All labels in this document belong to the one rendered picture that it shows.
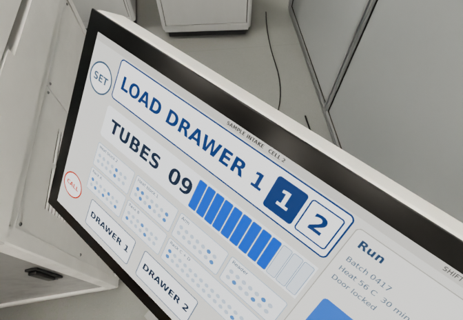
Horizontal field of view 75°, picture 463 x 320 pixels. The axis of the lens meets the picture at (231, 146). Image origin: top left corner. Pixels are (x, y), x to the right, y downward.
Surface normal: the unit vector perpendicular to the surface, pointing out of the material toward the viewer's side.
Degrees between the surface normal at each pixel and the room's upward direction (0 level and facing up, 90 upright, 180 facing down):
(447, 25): 90
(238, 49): 1
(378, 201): 50
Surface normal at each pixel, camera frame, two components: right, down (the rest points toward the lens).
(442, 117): -0.99, 0.09
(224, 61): 0.00, -0.52
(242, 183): -0.49, 0.17
